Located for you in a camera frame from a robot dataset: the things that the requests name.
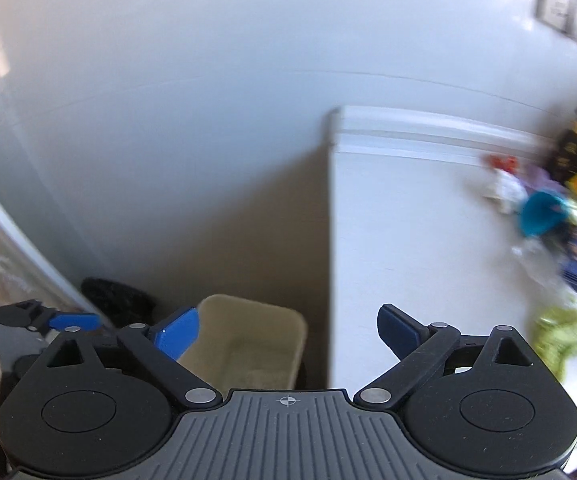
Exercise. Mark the red candy wrapper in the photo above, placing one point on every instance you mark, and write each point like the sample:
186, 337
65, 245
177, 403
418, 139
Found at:
502, 162

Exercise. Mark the beige plastic bin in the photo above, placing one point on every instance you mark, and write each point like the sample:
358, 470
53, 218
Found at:
248, 340

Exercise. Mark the clear plastic bag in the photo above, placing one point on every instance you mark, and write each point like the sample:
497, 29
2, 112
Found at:
538, 270

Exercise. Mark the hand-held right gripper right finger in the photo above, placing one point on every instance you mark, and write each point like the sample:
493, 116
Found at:
394, 330

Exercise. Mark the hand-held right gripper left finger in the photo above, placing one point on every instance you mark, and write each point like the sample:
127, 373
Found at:
178, 334

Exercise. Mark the large napa cabbage leaf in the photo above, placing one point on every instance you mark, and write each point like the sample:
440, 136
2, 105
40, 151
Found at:
563, 340

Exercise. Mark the black bottle with gold neck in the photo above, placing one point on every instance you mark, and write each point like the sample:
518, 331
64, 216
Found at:
568, 150

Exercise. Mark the purple plastic bag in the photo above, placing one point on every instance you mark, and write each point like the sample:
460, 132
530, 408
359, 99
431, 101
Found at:
541, 177

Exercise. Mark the white paper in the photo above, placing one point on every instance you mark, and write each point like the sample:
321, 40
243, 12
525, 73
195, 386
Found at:
508, 190

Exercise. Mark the black plastic bag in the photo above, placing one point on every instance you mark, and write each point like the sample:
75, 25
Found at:
118, 300

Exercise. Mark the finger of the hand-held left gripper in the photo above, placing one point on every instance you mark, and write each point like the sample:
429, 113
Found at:
73, 321

